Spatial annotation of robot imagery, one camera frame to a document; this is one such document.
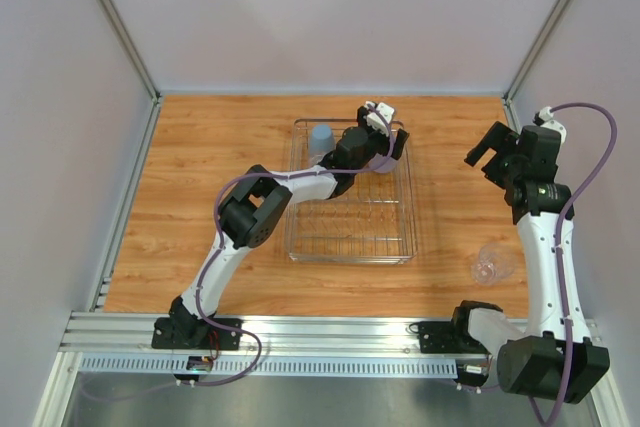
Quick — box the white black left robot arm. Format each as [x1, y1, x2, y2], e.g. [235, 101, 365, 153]
[155, 101, 409, 348]

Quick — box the metal wire dish rack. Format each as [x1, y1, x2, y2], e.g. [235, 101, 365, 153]
[284, 143, 418, 264]

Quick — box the lavender plastic cup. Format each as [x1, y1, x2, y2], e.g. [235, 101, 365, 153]
[368, 155, 397, 174]

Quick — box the aluminium frame post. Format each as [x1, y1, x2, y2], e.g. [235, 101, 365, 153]
[68, 0, 161, 96]
[502, 0, 573, 104]

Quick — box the clear glass cup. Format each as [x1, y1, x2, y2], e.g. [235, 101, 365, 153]
[470, 243, 517, 285]
[308, 154, 323, 168]

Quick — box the blue plastic cup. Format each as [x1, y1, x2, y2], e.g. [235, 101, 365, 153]
[308, 124, 335, 158]

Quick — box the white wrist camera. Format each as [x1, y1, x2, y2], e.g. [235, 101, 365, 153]
[533, 106, 567, 143]
[364, 101, 396, 137]

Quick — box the slotted white cable duct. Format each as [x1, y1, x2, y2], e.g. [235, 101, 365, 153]
[79, 354, 458, 379]

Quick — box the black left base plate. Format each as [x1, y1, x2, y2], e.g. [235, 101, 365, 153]
[151, 317, 242, 351]

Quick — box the aluminium frame post right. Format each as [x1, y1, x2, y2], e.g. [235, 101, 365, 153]
[502, 0, 573, 104]

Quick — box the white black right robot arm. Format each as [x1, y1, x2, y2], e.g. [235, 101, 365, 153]
[450, 122, 610, 404]

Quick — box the aluminium front rail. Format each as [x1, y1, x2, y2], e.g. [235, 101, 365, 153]
[59, 311, 609, 362]

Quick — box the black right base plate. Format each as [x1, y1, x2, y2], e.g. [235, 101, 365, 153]
[416, 321, 489, 355]

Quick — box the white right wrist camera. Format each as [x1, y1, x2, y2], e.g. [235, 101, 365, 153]
[533, 106, 567, 143]

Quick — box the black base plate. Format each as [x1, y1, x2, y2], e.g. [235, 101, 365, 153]
[151, 317, 242, 351]
[416, 321, 489, 355]

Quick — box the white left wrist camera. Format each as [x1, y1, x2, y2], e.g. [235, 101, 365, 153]
[364, 101, 396, 137]

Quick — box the aluminium frame post left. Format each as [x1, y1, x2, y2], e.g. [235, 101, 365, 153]
[68, 0, 161, 96]

